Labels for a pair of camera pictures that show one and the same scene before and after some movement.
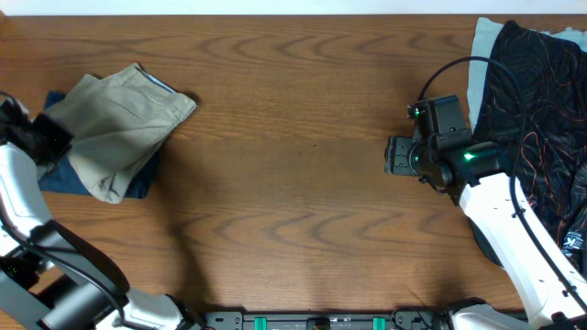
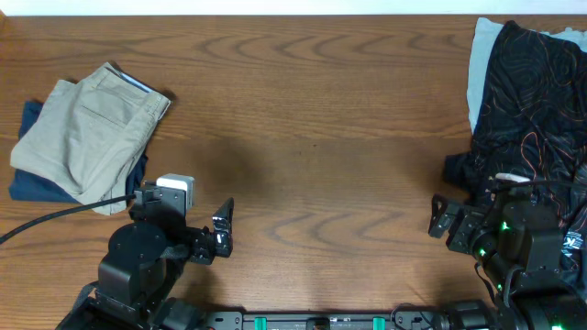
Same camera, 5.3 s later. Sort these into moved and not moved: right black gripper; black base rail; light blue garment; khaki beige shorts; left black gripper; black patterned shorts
Moved: right black gripper; khaki beige shorts; left black gripper
Not moved: black base rail; light blue garment; black patterned shorts
